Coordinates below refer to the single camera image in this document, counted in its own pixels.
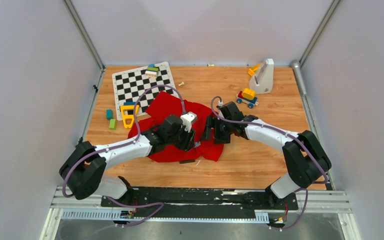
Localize toy train car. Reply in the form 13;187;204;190
235;88;259;109

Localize red garment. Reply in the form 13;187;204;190
128;91;224;163

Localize black white chessboard mat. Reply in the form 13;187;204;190
112;61;179;121

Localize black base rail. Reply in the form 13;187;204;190
100;186;299;221

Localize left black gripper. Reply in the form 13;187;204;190
166;123;197;153

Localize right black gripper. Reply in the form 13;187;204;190
200;115;233;145

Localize white wedge stand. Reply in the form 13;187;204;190
249;58;274;94

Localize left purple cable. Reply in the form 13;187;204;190
61;84;188;199

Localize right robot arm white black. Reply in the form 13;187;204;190
201;101;332;209

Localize yellow triangular toy frame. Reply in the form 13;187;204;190
120;104;140;129

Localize yellow toy piece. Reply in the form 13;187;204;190
247;62;262;77

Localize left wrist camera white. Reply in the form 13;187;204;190
180;111;198;133

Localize black square frame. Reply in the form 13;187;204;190
179;159;196;164

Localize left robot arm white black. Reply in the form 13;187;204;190
59;112;198;207

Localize teal block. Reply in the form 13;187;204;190
105;109;113;121

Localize stacked toy blocks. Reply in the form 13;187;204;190
145;64;160;79

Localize green block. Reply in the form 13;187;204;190
109;118;118;130

